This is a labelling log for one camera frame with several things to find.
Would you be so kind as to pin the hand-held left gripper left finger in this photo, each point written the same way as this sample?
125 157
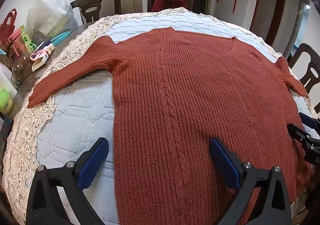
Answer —
93 158

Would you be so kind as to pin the pink paper box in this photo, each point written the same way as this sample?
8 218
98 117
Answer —
16 40

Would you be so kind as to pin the pink ribbon gift box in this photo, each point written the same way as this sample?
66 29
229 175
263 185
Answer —
42 56

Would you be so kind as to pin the green plastic bottle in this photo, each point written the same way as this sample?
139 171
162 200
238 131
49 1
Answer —
6 101

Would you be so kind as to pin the red gift bag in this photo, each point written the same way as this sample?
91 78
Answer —
7 27

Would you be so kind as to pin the rust red knit sweater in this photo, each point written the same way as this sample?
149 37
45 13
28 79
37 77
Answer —
190 90

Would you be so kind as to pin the teal plastic object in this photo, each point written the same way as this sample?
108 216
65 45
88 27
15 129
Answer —
61 36

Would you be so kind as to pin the white plastic bag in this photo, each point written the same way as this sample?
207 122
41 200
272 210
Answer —
53 12

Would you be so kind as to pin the quilted lace-edged blanket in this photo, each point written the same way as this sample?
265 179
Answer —
75 120

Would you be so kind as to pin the green leaf-print box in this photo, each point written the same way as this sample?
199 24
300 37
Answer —
28 40

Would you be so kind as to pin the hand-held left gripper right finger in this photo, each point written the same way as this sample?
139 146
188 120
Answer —
223 160

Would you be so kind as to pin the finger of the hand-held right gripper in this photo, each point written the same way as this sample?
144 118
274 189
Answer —
298 132
308 121

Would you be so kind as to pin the brown wooden door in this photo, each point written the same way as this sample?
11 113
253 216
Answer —
280 3

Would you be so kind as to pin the glass jar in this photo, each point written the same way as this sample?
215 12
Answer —
21 67

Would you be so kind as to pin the white plastic jug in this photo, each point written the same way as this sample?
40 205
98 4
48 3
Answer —
6 80

